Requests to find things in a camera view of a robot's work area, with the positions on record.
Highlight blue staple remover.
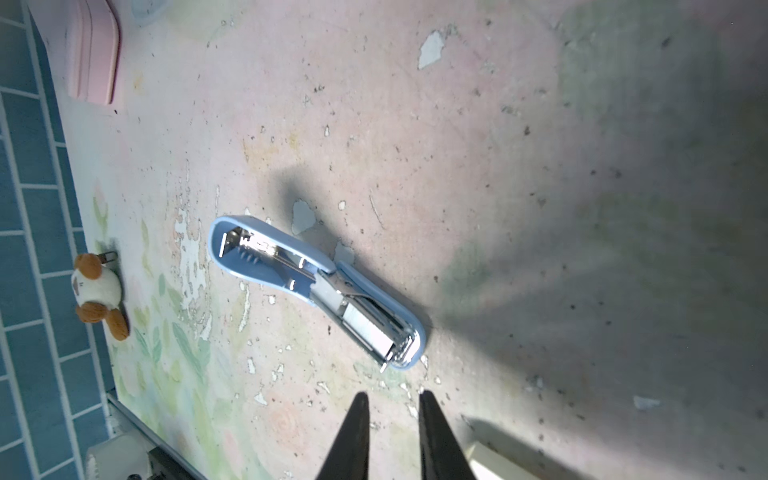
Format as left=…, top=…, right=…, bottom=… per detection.
left=208, top=215, right=427, bottom=371

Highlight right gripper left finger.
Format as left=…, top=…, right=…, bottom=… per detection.
left=316, top=392, right=370, bottom=480

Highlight staple box tray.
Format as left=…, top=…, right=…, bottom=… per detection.
left=464, top=442, right=538, bottom=480

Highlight floral table mat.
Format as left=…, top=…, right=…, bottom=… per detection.
left=54, top=1, right=767, bottom=479

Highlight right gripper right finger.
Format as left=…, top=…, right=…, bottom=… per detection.
left=418, top=390, right=475, bottom=480

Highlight pink phone case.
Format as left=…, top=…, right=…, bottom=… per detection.
left=64, top=0, right=120, bottom=105

